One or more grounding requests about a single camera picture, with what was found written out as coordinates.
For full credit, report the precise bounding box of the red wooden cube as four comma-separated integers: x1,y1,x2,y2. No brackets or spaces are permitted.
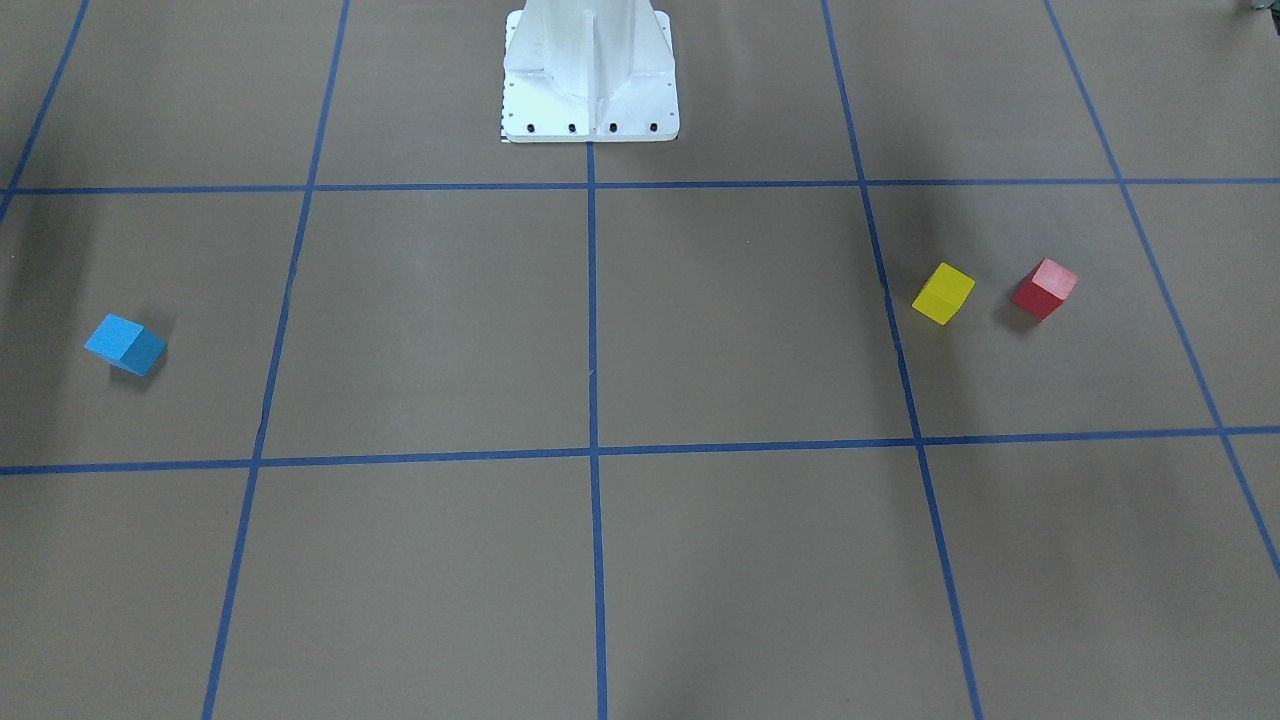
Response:
1011,258,1079,322

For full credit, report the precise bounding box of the blue wooden cube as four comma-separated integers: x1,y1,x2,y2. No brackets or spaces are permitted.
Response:
83,314,168,377

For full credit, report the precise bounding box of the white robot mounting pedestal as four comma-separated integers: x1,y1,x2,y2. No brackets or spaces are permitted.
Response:
500,1,681,143

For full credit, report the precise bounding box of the yellow wooden cube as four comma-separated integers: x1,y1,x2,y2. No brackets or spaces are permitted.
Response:
911,263,977,325

